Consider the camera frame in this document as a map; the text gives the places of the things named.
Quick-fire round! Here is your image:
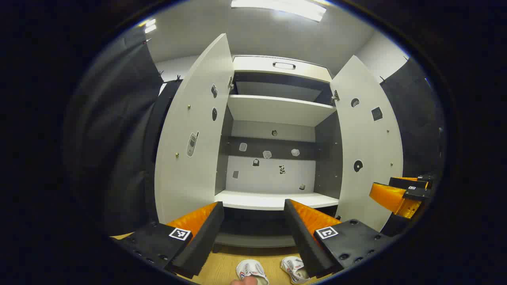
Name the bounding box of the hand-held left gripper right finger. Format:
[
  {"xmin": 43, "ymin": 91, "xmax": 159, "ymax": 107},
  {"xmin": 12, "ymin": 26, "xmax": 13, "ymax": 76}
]
[{"xmin": 284, "ymin": 199, "xmax": 396, "ymax": 278}]

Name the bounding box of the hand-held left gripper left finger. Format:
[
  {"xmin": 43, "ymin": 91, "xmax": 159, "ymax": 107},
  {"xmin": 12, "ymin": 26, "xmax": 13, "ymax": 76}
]
[{"xmin": 110, "ymin": 201, "xmax": 225, "ymax": 279}]

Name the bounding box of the white canvas shoe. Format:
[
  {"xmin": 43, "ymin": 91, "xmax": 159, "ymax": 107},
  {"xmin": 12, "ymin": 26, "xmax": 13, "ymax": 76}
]
[
  {"xmin": 236, "ymin": 259, "xmax": 270, "ymax": 285},
  {"xmin": 280, "ymin": 256, "xmax": 311, "ymax": 285}
]

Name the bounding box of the white shoe cabinet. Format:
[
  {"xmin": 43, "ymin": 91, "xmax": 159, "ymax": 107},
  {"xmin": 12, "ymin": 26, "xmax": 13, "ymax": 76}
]
[{"xmin": 214, "ymin": 55, "xmax": 343, "ymax": 254}]

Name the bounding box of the large ceiling light panel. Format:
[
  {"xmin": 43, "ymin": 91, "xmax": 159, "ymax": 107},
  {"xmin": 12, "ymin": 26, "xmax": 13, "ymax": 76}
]
[{"xmin": 232, "ymin": 0, "xmax": 327, "ymax": 22}]

